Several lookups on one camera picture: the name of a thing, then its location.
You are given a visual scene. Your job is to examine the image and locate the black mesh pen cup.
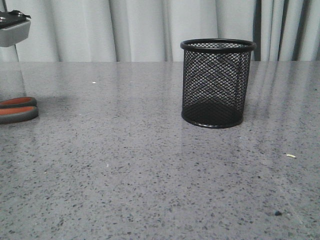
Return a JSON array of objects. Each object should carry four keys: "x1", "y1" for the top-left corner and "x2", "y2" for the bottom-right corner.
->
[{"x1": 180, "y1": 38, "x2": 256, "y2": 129}]

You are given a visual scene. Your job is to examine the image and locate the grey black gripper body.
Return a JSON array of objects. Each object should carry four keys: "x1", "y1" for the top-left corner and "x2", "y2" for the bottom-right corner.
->
[{"x1": 0, "y1": 10, "x2": 31, "y2": 48}]

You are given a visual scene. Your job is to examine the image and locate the orange grey handled scissors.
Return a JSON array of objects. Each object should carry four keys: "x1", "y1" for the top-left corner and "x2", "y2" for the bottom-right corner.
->
[{"x1": 0, "y1": 96, "x2": 39, "y2": 124}]

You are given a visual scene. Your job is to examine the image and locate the grey curtain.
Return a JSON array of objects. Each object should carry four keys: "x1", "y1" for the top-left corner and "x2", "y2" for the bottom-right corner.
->
[{"x1": 0, "y1": 0, "x2": 320, "y2": 62}]

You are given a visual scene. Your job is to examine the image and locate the small black crumb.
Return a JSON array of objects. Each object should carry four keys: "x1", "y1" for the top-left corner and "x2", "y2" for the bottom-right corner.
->
[{"x1": 274, "y1": 211, "x2": 282, "y2": 216}]

